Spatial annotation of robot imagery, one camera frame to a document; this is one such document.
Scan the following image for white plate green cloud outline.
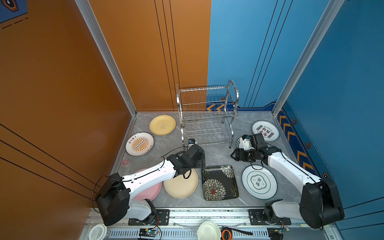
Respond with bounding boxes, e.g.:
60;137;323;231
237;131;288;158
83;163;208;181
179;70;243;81
242;165;278;200

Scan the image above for cream round plate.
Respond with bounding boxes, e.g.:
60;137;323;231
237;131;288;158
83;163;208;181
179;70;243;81
164;169;199;199

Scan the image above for black square floral plate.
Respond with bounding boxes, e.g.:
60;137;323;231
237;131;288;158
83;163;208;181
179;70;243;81
202;165;239;201

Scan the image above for chrome two-tier dish rack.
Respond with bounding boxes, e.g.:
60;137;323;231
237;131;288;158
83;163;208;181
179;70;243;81
176;80;239;148

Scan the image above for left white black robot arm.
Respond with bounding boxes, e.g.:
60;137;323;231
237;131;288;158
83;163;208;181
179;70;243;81
95;144;205;227

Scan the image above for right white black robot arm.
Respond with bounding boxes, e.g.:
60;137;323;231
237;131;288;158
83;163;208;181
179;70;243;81
231;134;345;229

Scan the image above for white plate green red rim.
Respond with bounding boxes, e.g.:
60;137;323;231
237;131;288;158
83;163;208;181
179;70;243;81
236;137;244;149

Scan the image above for white plate red characters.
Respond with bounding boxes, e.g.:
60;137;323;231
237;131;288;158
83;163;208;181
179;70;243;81
252;121;280;142

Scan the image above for yellow round plate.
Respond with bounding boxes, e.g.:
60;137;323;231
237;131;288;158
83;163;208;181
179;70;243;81
149;115;176;136

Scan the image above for white plate orange sunburst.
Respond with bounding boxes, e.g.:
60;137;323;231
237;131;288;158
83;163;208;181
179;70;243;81
125;132;155;157

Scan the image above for pink round plate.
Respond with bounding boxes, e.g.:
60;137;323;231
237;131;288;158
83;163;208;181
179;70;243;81
134;171;162;201

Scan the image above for orange black tape measure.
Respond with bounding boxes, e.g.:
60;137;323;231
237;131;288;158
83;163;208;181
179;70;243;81
221;227;253;240

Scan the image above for green circuit board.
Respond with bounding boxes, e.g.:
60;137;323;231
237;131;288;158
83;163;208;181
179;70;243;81
138;228;160;240

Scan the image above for white round lid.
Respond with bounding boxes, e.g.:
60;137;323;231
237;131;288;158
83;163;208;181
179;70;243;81
88;224;110;240

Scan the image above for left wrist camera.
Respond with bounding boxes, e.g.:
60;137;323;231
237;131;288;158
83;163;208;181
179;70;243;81
188;139;196;147

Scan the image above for aluminium mounting rail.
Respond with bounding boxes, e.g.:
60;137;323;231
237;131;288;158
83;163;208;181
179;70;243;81
85;207;311;228

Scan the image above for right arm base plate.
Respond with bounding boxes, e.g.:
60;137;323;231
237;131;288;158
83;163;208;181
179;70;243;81
248;209;292;226

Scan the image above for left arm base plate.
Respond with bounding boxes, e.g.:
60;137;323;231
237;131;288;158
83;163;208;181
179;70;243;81
128;210;170;226

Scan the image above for white bowl on rail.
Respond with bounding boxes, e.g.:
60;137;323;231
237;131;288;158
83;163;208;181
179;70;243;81
197;221;221;240

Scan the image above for small board with wires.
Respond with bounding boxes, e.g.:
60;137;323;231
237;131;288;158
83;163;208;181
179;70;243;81
267;226;290;240

